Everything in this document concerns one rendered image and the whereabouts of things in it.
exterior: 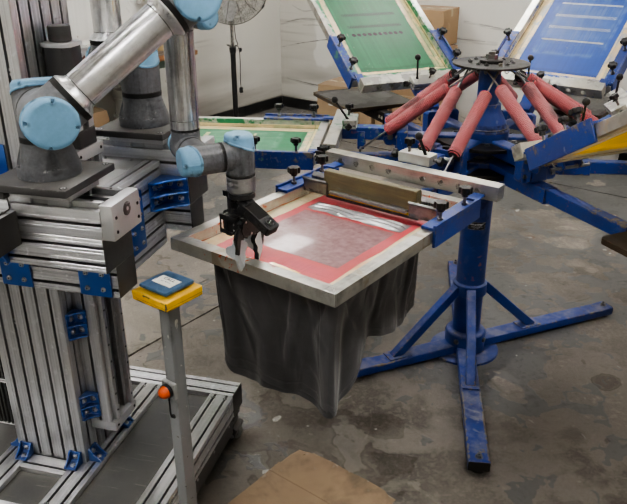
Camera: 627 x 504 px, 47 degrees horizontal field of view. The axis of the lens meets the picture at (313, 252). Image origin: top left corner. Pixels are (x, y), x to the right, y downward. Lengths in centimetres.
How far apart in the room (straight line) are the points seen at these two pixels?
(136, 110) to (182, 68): 40
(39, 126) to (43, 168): 19
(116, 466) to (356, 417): 99
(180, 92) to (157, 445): 125
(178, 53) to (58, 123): 37
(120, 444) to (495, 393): 154
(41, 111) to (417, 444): 188
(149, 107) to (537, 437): 188
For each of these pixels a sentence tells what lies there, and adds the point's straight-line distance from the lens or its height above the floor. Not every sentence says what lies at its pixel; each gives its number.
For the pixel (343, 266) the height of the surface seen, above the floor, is 95.
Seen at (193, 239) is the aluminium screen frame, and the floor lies 99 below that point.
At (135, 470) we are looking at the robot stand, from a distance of 249.
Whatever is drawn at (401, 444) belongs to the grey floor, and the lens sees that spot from 287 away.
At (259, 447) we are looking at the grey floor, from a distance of 284.
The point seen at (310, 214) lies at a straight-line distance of 233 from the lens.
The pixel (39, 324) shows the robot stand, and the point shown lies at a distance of 230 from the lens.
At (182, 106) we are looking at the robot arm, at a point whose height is 139.
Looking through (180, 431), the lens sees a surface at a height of 51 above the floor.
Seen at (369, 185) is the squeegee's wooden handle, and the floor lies 104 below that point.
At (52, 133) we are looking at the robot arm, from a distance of 165.
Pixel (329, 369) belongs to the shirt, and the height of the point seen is 69.
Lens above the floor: 181
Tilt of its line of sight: 25 degrees down
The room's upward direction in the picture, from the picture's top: straight up
